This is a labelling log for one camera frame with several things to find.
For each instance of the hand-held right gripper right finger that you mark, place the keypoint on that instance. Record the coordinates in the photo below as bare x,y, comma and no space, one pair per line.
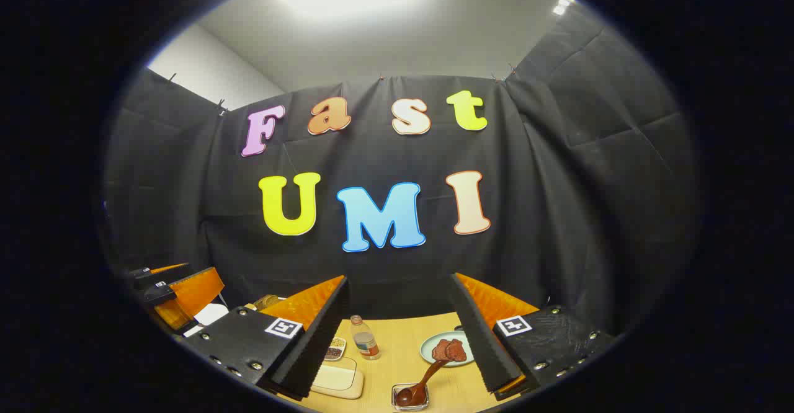
481,345

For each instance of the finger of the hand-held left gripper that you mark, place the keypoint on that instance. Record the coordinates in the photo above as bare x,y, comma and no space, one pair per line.
192,295
146,271

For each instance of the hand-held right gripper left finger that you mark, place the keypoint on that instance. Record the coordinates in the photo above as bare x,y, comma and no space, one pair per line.
316,351

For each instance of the white rice cooker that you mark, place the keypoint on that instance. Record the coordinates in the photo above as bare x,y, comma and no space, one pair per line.
208,317

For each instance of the cream box of white rice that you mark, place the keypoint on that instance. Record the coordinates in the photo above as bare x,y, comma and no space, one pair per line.
338,379

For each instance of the brown wooden spoon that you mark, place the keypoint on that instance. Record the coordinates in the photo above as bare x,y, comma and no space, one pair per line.
428,376

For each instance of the white divided bean dish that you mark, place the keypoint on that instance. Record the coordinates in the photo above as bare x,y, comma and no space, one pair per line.
335,349

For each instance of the clear plastic water bottle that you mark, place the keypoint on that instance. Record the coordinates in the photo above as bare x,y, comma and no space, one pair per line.
366,341

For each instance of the pale green plate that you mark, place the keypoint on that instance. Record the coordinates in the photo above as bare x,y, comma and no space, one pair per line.
428,351

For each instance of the brown bread slice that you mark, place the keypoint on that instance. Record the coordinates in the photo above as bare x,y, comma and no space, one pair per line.
267,302

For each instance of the black backdrop cloth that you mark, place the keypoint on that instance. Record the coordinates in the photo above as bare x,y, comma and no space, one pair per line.
546,183

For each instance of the small ceiling light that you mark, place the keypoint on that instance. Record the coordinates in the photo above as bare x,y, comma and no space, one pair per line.
561,7

